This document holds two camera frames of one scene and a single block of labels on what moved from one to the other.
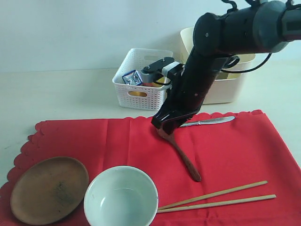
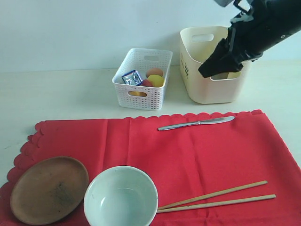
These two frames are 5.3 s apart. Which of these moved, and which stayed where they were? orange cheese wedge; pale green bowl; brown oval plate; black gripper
Moved: black gripper
Stayed: brown oval plate; pale green bowl; orange cheese wedge
